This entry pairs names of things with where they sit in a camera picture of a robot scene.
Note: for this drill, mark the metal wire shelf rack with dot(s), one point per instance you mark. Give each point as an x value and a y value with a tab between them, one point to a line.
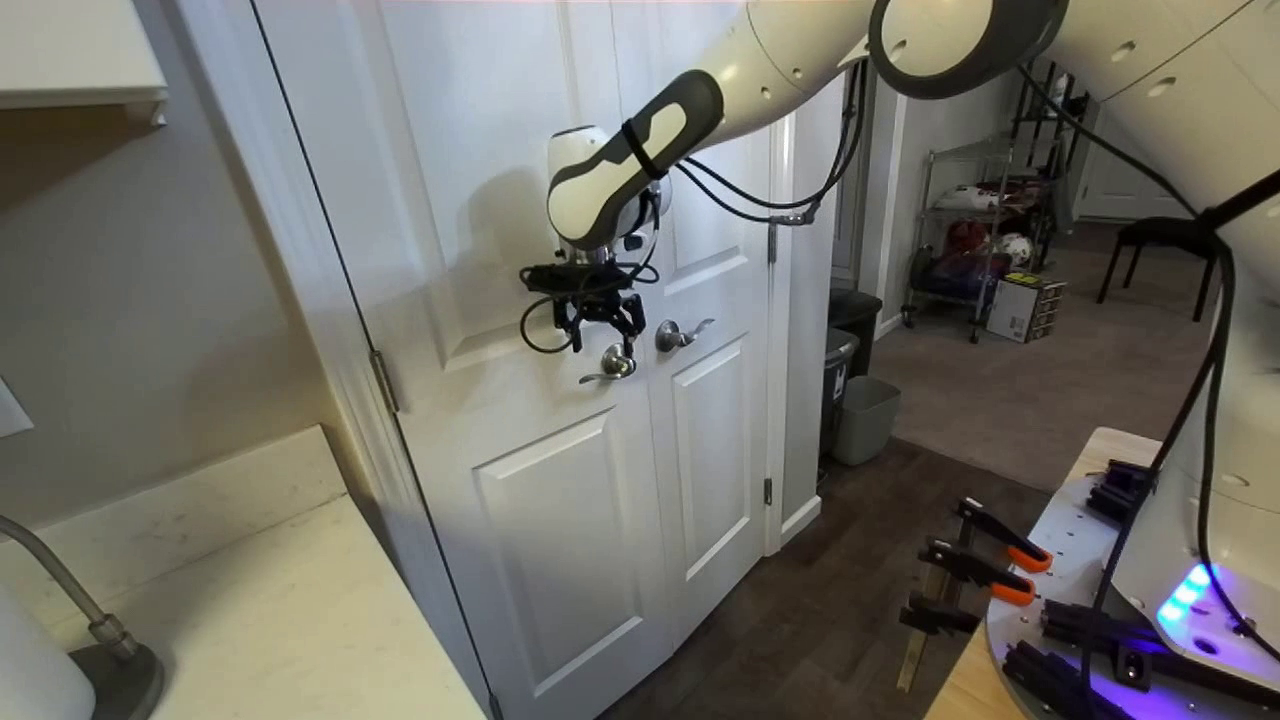
994	205

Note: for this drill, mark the grey trash bin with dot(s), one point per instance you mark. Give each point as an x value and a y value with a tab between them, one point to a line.
865	418

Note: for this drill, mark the orange black spring clamp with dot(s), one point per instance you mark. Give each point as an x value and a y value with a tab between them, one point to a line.
1001	529

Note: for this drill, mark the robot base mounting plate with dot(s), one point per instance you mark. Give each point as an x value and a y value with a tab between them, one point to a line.
1084	655

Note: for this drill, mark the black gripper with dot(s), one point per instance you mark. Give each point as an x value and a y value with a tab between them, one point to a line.
619	310

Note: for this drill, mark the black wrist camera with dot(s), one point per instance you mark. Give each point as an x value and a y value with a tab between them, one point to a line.
579	279

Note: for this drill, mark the white closet door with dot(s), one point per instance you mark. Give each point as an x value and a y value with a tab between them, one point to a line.
424	133
692	438

